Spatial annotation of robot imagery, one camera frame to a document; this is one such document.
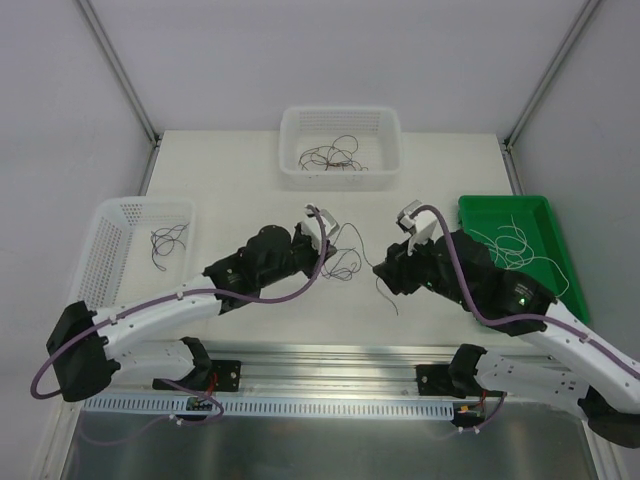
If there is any aluminium frame post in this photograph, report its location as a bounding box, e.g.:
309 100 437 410
73 0 160 146
504 0 603 153

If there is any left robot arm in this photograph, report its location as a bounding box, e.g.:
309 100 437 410
46 218 338 402

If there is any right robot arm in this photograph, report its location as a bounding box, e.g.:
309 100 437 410
429 230 639 449

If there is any green plastic tray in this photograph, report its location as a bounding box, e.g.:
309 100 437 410
458 195 590 324

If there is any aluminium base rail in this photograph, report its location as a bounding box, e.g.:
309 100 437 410
203 340 457 399

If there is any white basket at back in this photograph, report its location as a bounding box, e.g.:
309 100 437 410
278 105 404 191

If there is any white basket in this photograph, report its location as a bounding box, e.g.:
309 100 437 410
66 196 197 310
278 105 404 191

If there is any right aluminium frame post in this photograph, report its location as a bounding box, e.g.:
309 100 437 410
504 0 603 153

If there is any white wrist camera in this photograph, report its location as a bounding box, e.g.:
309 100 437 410
396 200 438 256
300 204 340 252

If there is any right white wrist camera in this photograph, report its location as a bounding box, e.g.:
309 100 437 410
396 200 438 256

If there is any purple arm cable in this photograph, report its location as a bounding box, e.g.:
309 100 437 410
409 204 640 376
30 209 330 401

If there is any white basket at left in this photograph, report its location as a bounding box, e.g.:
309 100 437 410
66 196 197 310

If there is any white thin cable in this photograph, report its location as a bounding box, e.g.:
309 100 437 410
499 254 571 301
467 212 539 276

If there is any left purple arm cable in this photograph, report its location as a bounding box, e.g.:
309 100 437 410
30 209 330 401

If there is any brown thin cable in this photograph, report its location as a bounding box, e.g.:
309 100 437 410
298 144 351 172
329 133 370 174

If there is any left aluminium frame post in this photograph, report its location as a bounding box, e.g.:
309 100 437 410
73 0 160 146

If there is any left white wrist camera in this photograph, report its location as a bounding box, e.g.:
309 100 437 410
300 204 340 252

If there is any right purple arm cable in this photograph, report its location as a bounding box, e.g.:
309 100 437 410
409 204 640 376

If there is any white slotted cable duct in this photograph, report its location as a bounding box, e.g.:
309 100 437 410
84 394 454 421

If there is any purple cable bundle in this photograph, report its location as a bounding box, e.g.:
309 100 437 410
149 223 191 274

